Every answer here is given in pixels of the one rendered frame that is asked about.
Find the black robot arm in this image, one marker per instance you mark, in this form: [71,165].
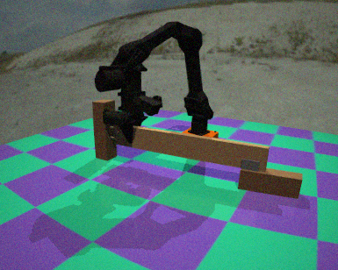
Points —
[125,73]

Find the long wooden rail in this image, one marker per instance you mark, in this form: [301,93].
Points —
[194,147]

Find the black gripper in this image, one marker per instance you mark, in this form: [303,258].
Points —
[123,118]

